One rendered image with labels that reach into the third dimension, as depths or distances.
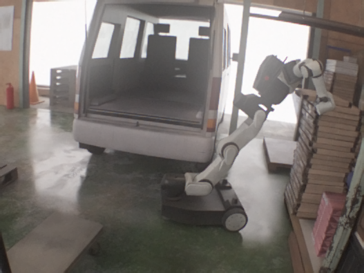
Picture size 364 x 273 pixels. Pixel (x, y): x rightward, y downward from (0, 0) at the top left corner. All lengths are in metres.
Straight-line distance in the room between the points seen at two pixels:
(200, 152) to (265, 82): 0.94
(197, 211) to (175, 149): 0.74
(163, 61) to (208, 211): 2.94
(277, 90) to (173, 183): 1.04
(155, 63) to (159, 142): 2.17
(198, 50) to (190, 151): 2.17
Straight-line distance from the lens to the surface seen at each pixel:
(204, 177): 2.34
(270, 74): 2.23
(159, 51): 4.70
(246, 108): 2.24
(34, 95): 6.66
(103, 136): 2.96
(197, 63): 4.59
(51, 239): 1.87
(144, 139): 2.81
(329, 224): 2.05
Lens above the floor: 1.32
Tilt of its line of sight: 16 degrees down
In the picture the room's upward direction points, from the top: 6 degrees clockwise
